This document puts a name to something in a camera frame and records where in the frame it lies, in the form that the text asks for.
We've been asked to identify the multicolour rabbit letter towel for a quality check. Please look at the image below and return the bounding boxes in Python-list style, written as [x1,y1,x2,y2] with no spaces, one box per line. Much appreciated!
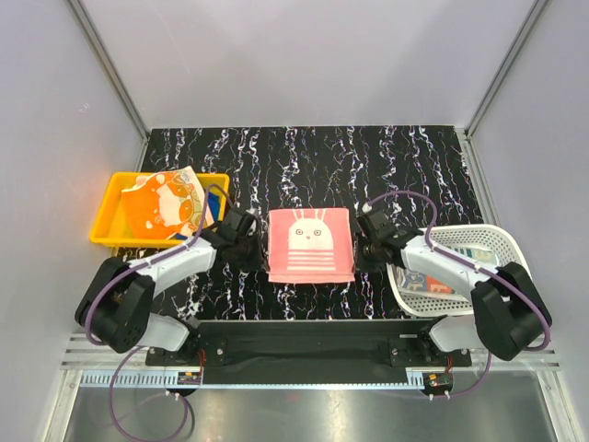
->
[394,247,499,297]

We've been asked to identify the pink white towel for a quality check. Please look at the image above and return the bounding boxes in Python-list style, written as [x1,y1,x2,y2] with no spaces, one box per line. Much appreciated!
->
[268,207,354,285]

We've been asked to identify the orange patterned towel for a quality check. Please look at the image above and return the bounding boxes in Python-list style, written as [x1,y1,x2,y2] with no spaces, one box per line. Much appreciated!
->
[121,167,214,239]

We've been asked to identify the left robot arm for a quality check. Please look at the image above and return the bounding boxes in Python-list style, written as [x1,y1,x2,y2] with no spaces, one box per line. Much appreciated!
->
[75,208,263,365]

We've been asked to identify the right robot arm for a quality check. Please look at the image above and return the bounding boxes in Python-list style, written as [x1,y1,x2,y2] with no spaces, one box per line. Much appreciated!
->
[357,210,552,366]

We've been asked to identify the white plastic basket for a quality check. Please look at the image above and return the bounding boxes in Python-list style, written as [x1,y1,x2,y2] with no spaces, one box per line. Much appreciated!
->
[387,224,528,318]

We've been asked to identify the yellow plastic bin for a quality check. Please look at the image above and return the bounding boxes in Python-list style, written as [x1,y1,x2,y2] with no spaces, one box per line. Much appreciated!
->
[89,172,230,249]

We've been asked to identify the right controller board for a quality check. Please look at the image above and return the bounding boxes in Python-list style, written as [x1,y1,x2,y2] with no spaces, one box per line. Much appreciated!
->
[424,373,454,390]

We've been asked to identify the controller board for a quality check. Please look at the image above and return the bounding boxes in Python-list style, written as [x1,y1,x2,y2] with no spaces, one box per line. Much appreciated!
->
[178,371,202,386]
[424,373,454,390]

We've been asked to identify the left controller board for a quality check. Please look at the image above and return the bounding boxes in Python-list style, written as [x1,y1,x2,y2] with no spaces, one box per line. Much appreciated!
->
[178,371,202,386]

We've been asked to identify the right aluminium frame post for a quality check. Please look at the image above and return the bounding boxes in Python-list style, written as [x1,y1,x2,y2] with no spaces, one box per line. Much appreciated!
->
[464,0,553,139]

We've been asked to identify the aluminium frame post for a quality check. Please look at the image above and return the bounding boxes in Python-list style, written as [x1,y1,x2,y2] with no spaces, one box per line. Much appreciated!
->
[66,0,151,139]
[464,0,553,139]

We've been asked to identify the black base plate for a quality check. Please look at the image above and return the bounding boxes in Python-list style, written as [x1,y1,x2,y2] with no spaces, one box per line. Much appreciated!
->
[145,320,472,389]

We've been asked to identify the left aluminium frame post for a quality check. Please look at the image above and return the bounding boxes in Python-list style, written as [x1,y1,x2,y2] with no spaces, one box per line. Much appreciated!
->
[66,0,151,139]

